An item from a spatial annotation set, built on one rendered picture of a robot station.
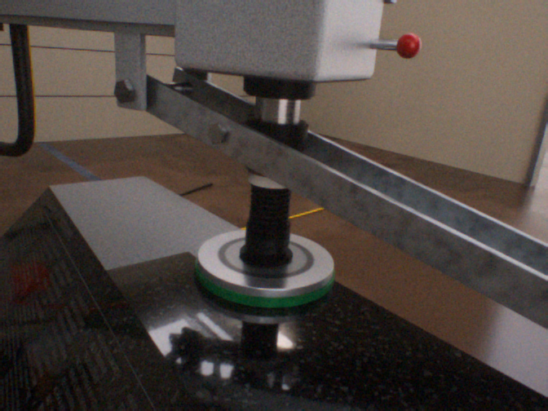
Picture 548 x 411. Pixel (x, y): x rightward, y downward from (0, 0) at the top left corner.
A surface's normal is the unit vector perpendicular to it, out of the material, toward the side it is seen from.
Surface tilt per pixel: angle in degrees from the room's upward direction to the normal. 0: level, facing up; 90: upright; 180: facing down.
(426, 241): 90
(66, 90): 90
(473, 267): 90
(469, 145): 90
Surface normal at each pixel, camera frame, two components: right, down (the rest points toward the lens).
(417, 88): -0.76, 0.15
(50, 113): 0.64, 0.29
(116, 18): -0.48, 0.25
